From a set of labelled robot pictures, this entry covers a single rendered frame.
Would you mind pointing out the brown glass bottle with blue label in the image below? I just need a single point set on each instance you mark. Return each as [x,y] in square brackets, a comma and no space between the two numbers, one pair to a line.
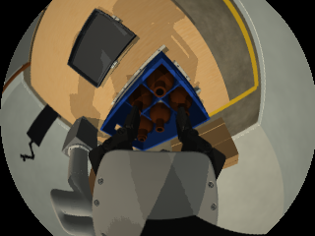
[146,125]

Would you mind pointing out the blue crate with cross dividers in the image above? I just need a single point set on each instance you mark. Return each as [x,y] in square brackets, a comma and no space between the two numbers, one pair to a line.
[154,138]

